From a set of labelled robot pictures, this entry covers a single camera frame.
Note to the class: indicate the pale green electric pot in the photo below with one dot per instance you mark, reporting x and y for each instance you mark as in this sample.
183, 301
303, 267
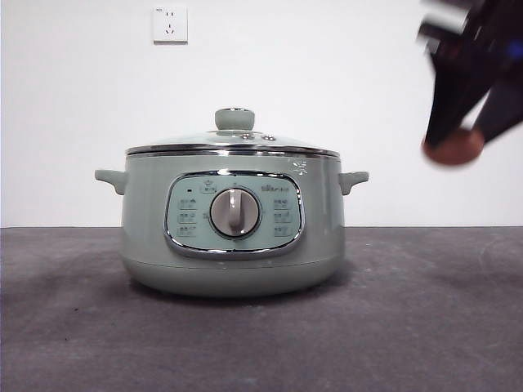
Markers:
233, 261

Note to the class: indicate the glass lid with green knob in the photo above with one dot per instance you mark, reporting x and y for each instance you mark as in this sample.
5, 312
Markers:
233, 120

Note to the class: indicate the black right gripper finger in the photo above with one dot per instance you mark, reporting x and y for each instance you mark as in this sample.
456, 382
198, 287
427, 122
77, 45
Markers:
453, 94
504, 106

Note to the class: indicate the white wall socket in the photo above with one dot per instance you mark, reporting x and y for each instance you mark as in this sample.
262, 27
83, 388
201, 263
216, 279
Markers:
170, 24

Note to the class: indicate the brown egg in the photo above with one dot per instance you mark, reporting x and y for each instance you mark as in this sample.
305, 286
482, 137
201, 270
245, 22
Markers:
451, 151

